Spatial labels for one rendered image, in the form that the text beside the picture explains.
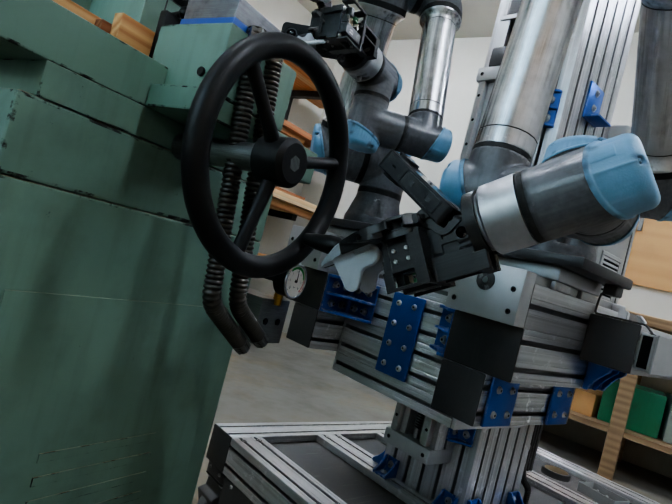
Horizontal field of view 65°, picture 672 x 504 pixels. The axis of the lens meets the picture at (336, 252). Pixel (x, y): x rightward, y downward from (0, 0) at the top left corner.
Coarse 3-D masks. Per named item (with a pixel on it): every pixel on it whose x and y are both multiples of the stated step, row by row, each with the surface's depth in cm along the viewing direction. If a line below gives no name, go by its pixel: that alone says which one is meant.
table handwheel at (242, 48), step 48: (240, 48) 53; (288, 48) 59; (336, 96) 68; (192, 144) 51; (240, 144) 65; (288, 144) 61; (336, 144) 72; (192, 192) 52; (336, 192) 73; (240, 240) 60
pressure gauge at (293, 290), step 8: (288, 272) 89; (296, 272) 91; (304, 272) 93; (280, 280) 89; (288, 280) 89; (304, 280) 93; (280, 288) 89; (288, 288) 90; (296, 288) 92; (280, 296) 92; (288, 296) 90; (296, 296) 92; (280, 304) 92
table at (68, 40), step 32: (0, 0) 51; (32, 0) 53; (0, 32) 51; (32, 32) 54; (64, 32) 56; (96, 32) 59; (64, 64) 57; (96, 64) 60; (128, 64) 63; (160, 64) 67; (128, 96) 64; (160, 96) 65; (192, 96) 62; (224, 128) 68
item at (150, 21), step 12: (96, 0) 82; (108, 0) 81; (120, 0) 79; (132, 0) 78; (144, 0) 76; (156, 0) 77; (168, 0) 79; (96, 12) 82; (108, 12) 80; (120, 12) 79; (132, 12) 77; (144, 12) 76; (156, 12) 78; (144, 24) 77; (156, 24) 78
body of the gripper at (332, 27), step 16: (352, 0) 88; (320, 16) 91; (336, 16) 89; (352, 16) 89; (320, 32) 90; (336, 32) 88; (352, 32) 89; (368, 32) 94; (336, 48) 92; (352, 48) 91; (352, 64) 98
